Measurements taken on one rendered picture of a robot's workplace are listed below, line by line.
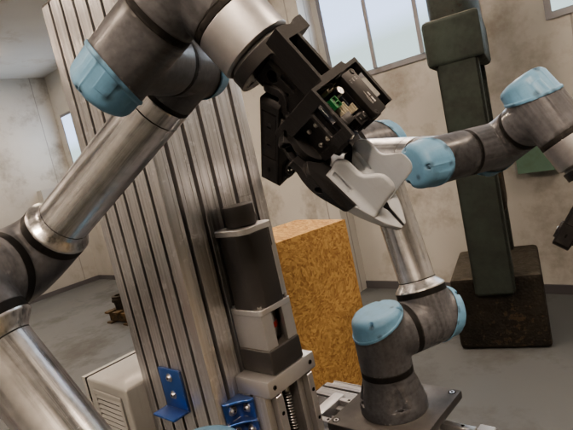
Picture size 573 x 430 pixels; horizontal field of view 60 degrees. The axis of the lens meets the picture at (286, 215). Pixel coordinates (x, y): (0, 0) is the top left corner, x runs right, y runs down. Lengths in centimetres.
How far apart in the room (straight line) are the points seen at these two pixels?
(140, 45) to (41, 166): 954
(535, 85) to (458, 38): 261
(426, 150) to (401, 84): 410
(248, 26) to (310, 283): 199
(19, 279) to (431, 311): 81
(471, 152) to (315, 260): 165
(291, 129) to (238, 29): 10
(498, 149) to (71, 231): 65
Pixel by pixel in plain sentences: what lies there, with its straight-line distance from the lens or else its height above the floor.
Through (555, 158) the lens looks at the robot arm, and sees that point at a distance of 81.
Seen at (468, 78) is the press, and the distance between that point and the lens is 339.
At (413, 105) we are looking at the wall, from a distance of 481.
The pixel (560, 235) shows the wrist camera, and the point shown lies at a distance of 85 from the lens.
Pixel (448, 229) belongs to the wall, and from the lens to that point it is 486.
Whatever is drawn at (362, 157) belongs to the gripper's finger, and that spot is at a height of 163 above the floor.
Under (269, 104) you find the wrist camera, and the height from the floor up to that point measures 170.
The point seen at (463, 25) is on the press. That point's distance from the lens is 342.
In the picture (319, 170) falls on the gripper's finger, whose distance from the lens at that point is 46.
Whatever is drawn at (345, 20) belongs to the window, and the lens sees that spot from 516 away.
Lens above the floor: 165
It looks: 7 degrees down
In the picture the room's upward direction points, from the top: 13 degrees counter-clockwise
